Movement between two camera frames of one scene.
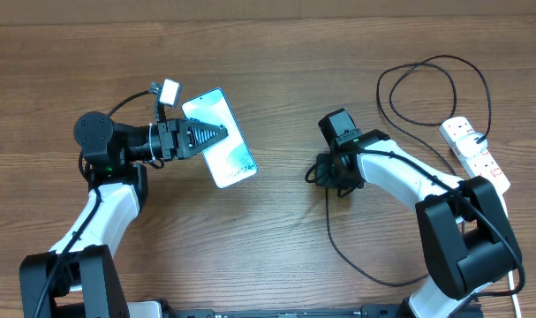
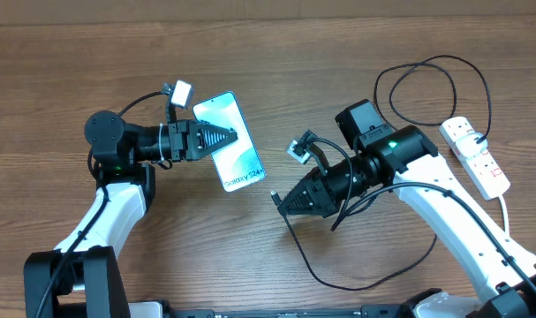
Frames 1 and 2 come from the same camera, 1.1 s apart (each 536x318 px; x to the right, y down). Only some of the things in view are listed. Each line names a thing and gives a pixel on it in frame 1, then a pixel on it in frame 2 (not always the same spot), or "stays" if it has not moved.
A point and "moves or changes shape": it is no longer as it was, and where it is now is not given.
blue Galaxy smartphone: x=230 y=159 moves or changes shape
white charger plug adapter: x=468 y=146 stays
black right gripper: x=325 y=179 → x=324 y=201
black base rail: x=366 y=311 stays
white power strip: x=483 y=164 stays
